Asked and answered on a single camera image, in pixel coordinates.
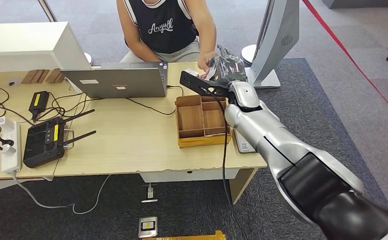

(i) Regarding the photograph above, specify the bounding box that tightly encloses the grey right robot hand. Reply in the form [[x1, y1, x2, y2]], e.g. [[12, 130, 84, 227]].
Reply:
[[208, 44, 248, 86]]

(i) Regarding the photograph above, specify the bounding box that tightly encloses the person's left hand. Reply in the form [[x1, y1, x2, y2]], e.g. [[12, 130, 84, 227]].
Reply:
[[197, 51, 220, 79]]

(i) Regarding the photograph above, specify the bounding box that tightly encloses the white ID card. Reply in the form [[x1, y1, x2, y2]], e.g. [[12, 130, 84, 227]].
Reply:
[[201, 65, 218, 81]]

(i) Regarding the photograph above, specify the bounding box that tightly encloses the person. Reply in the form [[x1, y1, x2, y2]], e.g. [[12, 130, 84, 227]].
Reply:
[[116, 0, 220, 80]]

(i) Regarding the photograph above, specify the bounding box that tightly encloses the white card reader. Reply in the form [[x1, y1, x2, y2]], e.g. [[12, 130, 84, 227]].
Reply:
[[233, 128, 258, 155]]

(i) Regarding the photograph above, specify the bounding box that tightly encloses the clear plastic film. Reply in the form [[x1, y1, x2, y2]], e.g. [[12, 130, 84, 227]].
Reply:
[[210, 55, 248, 85]]

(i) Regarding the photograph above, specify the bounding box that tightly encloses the wooden organizer box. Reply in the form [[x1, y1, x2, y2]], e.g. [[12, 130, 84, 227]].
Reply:
[[175, 94, 232, 149]]

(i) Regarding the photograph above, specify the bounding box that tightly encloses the grey kiosk stand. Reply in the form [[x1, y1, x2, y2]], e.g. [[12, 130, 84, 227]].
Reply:
[[245, 0, 300, 90]]

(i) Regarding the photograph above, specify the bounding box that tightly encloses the grey laptop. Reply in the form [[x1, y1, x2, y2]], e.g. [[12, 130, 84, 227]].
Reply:
[[60, 61, 169, 100]]

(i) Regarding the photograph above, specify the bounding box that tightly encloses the light wood desk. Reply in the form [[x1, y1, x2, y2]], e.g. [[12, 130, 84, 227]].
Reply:
[[0, 60, 268, 205]]

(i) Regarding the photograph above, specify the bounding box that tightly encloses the red barrier belt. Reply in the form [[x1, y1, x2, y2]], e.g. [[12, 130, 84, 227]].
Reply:
[[301, 0, 388, 125]]

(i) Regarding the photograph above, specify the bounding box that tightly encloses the white floor plug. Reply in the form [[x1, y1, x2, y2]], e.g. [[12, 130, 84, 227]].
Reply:
[[141, 182, 159, 204]]

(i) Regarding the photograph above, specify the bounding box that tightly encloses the grey base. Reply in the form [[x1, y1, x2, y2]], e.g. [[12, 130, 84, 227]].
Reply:
[[322, 0, 388, 10]]

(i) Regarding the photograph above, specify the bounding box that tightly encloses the wooden slat block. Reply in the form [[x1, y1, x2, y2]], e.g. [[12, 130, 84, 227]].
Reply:
[[45, 67, 66, 84], [21, 68, 50, 84]]

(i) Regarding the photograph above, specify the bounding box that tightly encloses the metal stanchion pole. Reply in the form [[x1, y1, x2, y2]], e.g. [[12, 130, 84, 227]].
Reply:
[[37, 0, 59, 23]]

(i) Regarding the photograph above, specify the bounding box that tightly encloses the black power adapter yellow label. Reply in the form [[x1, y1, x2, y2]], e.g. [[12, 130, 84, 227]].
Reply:
[[28, 90, 50, 123]]

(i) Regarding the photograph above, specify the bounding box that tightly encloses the yellow floor tape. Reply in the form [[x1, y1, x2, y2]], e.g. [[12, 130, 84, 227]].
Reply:
[[141, 230, 227, 240]]

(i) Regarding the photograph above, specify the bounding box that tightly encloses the silver floor socket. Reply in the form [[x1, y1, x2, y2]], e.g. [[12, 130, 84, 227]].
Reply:
[[138, 216, 159, 239]]

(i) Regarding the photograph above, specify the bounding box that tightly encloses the black remote controller with antennas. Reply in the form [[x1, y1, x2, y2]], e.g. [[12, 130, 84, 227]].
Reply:
[[23, 108, 97, 169]]

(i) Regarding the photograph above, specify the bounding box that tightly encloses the white counter box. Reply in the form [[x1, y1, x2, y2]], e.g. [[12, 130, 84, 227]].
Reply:
[[0, 21, 92, 73]]

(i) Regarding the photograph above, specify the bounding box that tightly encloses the white power strip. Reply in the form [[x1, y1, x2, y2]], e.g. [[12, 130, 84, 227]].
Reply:
[[0, 119, 22, 174]]

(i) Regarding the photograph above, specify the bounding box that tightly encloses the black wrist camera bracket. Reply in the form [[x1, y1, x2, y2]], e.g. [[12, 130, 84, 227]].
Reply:
[[179, 70, 237, 101]]

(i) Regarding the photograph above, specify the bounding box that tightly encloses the black camera cable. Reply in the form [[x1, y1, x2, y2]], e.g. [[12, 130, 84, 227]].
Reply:
[[210, 92, 247, 240]]

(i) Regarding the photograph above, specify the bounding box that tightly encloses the black laptop cable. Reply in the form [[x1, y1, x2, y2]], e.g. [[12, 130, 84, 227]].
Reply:
[[126, 84, 185, 116]]

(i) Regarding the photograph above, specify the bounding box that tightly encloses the black adapter cable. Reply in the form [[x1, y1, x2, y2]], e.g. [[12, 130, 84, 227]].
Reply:
[[36, 92, 103, 122]]

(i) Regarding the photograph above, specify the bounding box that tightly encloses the black looped cable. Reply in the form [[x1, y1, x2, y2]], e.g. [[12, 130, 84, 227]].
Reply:
[[0, 82, 35, 126]]

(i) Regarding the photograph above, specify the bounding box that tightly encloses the white power cable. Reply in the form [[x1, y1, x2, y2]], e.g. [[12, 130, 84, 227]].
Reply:
[[11, 171, 112, 215]]

